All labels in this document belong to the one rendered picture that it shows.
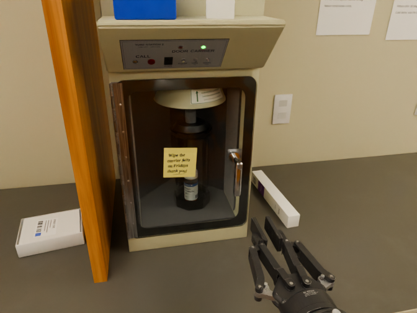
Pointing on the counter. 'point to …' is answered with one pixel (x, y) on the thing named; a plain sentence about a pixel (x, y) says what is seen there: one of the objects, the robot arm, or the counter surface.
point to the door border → (116, 101)
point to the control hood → (247, 25)
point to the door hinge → (118, 154)
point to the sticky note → (179, 162)
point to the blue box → (144, 9)
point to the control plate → (141, 56)
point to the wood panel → (84, 120)
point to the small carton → (220, 9)
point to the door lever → (236, 173)
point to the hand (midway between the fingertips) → (265, 233)
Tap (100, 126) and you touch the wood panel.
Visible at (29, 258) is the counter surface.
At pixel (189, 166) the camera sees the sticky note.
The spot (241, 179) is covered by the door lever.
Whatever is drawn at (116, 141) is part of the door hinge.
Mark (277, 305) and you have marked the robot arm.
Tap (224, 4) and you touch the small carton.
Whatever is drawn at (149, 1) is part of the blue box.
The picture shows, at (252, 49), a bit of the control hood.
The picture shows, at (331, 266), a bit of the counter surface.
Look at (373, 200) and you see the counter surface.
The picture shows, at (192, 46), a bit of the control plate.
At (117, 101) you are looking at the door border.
